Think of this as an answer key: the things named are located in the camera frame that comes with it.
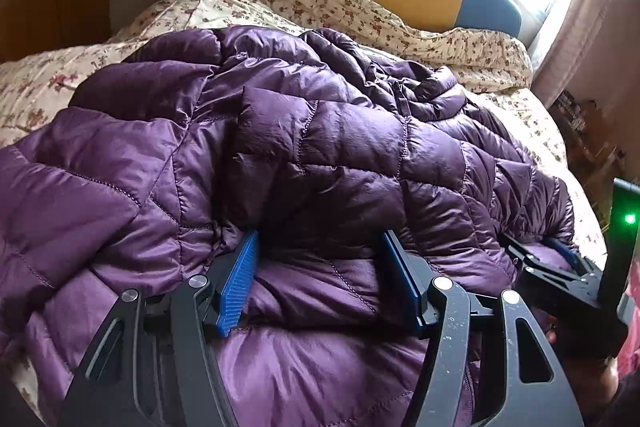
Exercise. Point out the cluttered wooden desk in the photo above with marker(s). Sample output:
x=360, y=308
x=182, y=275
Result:
x=585, y=132

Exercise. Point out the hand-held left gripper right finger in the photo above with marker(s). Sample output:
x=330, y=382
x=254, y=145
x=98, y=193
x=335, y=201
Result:
x=400, y=287

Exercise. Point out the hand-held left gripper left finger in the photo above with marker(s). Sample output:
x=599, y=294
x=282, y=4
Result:
x=240, y=279

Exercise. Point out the pink curtain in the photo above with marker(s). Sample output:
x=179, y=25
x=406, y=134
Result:
x=585, y=17

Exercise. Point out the person's right hand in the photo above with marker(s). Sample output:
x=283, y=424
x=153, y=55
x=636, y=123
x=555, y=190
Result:
x=609, y=377

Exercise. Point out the person's pink clothing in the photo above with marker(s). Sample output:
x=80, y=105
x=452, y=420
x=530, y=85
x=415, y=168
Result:
x=631, y=332

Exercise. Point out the purple puffer jacket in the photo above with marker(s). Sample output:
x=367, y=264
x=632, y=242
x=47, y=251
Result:
x=310, y=147

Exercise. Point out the rose-print floral bedsheet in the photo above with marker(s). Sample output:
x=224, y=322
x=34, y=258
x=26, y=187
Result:
x=35, y=77

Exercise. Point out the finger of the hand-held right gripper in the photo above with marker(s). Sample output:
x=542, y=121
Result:
x=525, y=254
x=567, y=254

